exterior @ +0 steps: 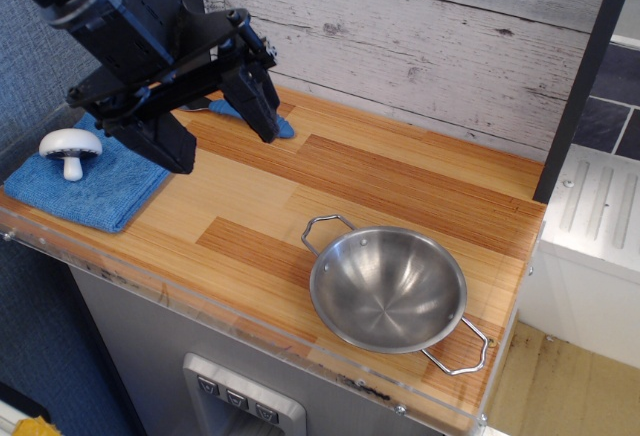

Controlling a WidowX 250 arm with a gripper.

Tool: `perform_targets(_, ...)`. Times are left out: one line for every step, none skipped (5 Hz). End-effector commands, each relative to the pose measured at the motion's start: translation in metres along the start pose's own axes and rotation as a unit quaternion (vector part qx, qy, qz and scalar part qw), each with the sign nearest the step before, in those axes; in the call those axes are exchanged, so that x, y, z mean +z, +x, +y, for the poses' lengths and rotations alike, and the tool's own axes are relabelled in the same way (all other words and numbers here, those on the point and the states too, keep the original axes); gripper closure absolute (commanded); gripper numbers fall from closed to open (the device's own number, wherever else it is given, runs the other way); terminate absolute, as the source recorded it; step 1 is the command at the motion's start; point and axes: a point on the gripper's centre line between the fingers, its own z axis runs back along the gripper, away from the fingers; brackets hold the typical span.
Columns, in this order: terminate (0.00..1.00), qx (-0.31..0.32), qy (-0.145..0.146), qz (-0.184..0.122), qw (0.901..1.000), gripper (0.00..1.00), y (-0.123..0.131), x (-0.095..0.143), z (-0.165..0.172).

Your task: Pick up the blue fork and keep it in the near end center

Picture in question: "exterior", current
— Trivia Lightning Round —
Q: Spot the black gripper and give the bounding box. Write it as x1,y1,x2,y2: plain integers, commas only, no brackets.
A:
49,0,280,174

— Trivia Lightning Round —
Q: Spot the blue handled fork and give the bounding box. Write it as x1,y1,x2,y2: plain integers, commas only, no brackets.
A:
179,98,295,139

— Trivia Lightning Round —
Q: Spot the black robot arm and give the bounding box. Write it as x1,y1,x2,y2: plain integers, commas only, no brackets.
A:
32,0,280,174

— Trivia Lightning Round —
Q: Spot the blue folded cloth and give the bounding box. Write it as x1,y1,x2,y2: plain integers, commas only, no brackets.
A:
4,114,169,233

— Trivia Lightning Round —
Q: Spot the white toy mushroom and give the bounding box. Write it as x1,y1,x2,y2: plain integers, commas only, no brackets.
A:
39,128,103,182

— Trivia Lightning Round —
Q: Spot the grey dispenser panel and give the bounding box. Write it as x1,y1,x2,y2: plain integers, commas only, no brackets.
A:
183,353,307,435

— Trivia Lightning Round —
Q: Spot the yellow object at corner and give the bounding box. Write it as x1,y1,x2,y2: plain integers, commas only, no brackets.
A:
12,417,62,436

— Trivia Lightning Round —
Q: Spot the white ribbed cabinet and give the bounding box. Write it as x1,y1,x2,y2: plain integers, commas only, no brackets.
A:
518,145,639,367

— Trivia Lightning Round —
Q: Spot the steel bowl with handles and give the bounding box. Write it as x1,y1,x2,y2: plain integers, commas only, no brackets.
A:
301,215,489,376

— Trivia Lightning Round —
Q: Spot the black vertical post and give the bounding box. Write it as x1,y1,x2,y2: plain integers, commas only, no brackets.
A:
533,0,626,204

